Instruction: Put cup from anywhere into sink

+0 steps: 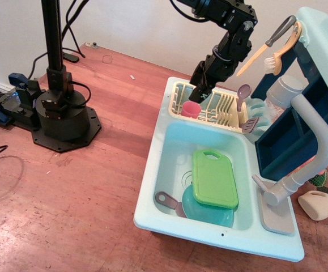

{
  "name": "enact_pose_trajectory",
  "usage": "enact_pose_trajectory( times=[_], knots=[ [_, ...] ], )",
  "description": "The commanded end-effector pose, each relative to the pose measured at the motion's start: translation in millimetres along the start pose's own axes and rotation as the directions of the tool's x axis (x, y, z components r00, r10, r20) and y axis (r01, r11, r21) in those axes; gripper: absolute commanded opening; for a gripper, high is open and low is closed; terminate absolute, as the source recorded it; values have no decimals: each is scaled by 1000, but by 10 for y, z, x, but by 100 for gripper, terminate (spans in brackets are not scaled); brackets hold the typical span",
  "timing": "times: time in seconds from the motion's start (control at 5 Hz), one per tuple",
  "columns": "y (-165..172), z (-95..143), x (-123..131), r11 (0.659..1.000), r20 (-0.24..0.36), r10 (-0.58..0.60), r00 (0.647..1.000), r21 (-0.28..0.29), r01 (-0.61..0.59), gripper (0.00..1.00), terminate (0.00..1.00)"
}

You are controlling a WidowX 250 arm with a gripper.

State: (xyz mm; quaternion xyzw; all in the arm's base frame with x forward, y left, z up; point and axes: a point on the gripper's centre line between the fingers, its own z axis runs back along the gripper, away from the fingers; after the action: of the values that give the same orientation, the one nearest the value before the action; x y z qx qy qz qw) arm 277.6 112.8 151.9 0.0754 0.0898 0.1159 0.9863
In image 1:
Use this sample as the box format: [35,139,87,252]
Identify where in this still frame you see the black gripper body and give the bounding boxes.
[190,54,238,91]

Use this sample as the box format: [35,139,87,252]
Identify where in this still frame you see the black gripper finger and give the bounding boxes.
[189,84,211,103]

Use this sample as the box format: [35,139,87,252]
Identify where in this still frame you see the pink plastic cup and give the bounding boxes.
[181,101,201,118]

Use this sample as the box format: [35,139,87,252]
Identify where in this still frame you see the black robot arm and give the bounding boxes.
[181,0,258,104]

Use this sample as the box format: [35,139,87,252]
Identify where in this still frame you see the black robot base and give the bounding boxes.
[32,1,101,152]

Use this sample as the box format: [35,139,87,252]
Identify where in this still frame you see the light teal toy sink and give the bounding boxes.
[134,77,304,262]

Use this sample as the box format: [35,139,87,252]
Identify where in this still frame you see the cream dish drying rack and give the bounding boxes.
[168,81,249,134]

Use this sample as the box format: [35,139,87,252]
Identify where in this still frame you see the mauve plastic spoon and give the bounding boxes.
[237,84,252,112]

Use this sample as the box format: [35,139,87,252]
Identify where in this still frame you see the orange dish brush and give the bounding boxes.
[264,22,302,76]

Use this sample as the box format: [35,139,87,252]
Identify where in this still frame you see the mauve plastic spatula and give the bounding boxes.
[240,117,259,134]

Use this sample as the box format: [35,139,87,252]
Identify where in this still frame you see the grey toy faucet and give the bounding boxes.
[255,75,328,206]

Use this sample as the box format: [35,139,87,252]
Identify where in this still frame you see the green cutting board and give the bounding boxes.
[192,149,238,209]

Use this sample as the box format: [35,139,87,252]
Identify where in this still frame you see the dark blue shelf unit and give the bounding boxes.
[255,42,328,181]

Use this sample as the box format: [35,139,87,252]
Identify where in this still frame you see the teal plastic plate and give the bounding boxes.
[182,185,234,227]

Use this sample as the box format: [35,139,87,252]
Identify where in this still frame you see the green toy vegetable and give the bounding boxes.
[308,169,328,187]

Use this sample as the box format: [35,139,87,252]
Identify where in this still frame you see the beige ceramic jug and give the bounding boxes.
[297,190,328,221]

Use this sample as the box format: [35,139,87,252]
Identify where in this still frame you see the blue black clamp device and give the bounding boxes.
[0,73,43,130]

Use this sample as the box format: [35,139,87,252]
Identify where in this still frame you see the toy knife grey handle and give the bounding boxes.
[236,15,296,77]

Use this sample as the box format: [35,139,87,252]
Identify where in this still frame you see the mauve pan handle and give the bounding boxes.
[155,191,186,218]

